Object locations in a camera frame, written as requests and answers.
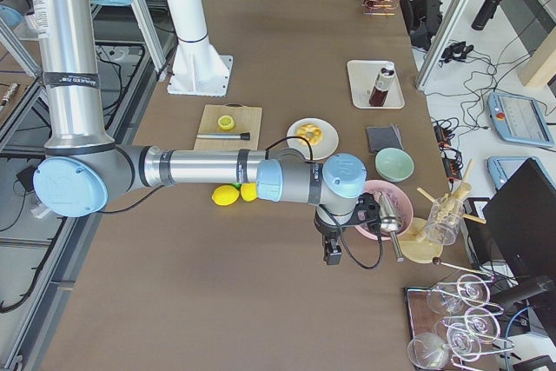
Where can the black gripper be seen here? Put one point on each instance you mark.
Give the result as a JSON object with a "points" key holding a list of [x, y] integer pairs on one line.
{"points": [[328, 228]]}

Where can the white round plate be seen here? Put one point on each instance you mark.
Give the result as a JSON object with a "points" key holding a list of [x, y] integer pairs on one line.
{"points": [[324, 149]]}

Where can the golden twisted donut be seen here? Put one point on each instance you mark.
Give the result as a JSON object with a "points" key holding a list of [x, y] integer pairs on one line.
{"points": [[311, 132]]}

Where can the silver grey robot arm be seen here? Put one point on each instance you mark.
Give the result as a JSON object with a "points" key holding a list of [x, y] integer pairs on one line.
{"points": [[84, 169]]}

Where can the dark tea bottle on tray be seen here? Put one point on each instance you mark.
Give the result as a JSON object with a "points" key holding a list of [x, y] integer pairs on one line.
{"points": [[382, 85]]}

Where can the steel ice scoop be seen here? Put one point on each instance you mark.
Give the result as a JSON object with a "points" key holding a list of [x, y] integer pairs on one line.
{"points": [[391, 224]]}

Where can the pink bowl with ice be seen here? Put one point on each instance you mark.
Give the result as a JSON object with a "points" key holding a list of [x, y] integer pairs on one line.
{"points": [[396, 196]]}

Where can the wooden mug tree stand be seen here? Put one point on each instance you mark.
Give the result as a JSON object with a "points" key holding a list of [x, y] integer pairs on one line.
{"points": [[414, 244]]}

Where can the mint green bowl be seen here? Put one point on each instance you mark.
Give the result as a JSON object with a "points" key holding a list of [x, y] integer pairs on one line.
{"points": [[394, 165]]}

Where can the clear glass mug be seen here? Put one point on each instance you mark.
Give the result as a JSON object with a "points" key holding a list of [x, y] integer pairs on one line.
{"points": [[443, 223]]}

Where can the yellow whole lemon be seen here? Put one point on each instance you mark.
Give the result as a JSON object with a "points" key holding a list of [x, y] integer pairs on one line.
{"points": [[225, 195]]}

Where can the grey folded cloth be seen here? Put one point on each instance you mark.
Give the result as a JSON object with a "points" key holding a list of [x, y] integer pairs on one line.
{"points": [[385, 137]]}

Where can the wine glass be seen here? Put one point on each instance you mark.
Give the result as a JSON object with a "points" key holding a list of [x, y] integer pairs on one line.
{"points": [[462, 343], [479, 323], [451, 298]]}

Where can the wooden cutting board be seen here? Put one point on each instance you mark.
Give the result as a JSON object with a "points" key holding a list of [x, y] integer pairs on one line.
{"points": [[247, 119]]}

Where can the half lemon slice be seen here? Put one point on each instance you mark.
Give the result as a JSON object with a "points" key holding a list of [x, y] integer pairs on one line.
{"points": [[226, 122]]}

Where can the black monitor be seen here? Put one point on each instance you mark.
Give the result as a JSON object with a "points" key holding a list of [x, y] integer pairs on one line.
{"points": [[521, 220]]}

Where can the blue teach pendant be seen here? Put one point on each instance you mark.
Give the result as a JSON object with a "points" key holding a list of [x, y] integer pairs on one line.
{"points": [[518, 119]]}

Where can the black thermos bottle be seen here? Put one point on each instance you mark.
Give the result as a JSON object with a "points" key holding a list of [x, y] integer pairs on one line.
{"points": [[485, 13]]}

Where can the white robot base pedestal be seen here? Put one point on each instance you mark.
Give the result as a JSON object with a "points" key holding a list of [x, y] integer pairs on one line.
{"points": [[198, 69]]}

